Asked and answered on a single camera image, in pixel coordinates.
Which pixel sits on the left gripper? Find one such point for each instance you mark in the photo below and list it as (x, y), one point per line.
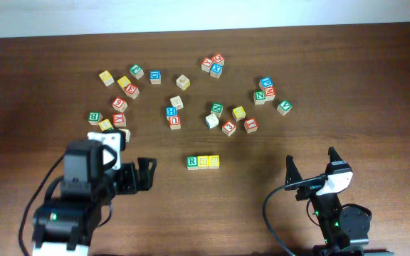
(130, 176)

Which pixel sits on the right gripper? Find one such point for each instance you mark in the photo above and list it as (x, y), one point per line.
(293, 174)

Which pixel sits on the green R block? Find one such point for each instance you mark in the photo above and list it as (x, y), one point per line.
(192, 163)

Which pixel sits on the yellow S block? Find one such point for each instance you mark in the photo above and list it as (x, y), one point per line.
(203, 162)
(214, 161)

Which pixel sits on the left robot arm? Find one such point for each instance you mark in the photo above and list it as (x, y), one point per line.
(93, 175)

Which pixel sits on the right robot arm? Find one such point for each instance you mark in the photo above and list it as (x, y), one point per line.
(344, 227)

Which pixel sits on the plain wood green block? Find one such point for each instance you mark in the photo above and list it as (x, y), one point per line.
(127, 134)

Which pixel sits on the red U block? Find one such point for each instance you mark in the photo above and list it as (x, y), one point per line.
(175, 122)

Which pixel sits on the green V block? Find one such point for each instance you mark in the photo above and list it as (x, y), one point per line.
(284, 107)

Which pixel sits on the yellow block above B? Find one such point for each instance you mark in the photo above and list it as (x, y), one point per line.
(105, 125)

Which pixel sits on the blue H block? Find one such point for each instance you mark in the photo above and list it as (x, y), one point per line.
(171, 112)

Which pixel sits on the red I block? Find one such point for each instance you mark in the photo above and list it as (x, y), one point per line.
(250, 125)

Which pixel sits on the red 6 block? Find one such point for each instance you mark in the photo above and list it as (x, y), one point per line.
(119, 104)

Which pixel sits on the red M block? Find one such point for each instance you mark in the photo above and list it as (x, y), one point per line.
(269, 93)

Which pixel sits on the white blue T block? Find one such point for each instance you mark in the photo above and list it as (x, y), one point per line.
(212, 121)

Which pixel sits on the red E block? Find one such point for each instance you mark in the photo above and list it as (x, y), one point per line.
(132, 91)

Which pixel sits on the green N block right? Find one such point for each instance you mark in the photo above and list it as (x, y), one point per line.
(259, 98)

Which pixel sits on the green n block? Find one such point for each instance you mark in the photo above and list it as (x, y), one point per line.
(259, 98)
(217, 109)

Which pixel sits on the red 3 block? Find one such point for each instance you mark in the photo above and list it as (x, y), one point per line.
(229, 128)

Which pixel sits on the blue P block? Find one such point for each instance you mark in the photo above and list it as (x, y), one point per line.
(265, 82)

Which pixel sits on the yellow block beside E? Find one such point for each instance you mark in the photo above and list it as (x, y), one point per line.
(123, 82)

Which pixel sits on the green N block centre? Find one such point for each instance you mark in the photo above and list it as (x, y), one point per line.
(217, 109)

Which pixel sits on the plain wood yellow block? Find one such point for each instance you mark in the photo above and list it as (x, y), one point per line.
(183, 82)

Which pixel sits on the blue D block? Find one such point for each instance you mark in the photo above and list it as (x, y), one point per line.
(155, 77)

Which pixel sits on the yellow block upper left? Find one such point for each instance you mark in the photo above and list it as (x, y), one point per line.
(106, 78)

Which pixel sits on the green P block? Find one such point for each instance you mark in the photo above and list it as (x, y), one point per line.
(136, 71)

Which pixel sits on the blue X block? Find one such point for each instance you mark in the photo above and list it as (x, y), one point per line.
(216, 71)

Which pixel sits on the red Q block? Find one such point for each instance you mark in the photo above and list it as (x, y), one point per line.
(218, 59)

